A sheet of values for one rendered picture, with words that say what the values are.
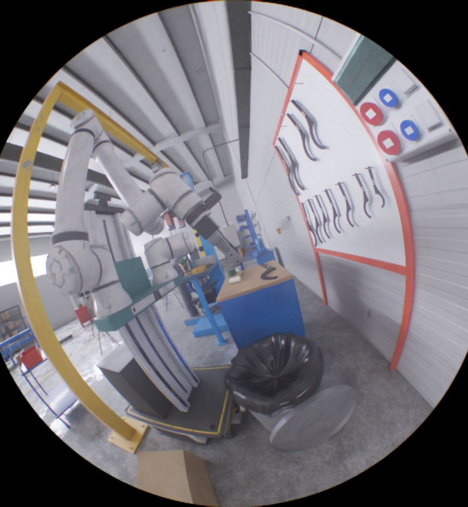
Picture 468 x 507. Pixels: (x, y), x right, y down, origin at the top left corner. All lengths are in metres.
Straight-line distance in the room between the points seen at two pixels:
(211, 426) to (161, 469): 0.48
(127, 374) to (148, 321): 0.39
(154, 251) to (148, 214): 0.58
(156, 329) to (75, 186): 0.94
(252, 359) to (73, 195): 1.16
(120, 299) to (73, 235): 0.31
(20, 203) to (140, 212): 1.41
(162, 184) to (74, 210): 0.32
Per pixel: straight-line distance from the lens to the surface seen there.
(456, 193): 0.87
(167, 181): 0.47
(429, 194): 0.92
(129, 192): 0.65
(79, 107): 3.19
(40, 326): 1.47
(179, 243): 1.04
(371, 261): 1.27
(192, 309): 3.27
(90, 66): 6.38
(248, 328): 1.26
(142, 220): 0.46
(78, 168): 0.68
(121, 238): 1.10
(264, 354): 1.07
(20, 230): 1.61
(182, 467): 1.20
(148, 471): 1.32
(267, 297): 1.15
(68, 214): 0.60
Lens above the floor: 1.30
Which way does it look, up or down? 5 degrees down
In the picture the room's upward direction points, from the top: 19 degrees counter-clockwise
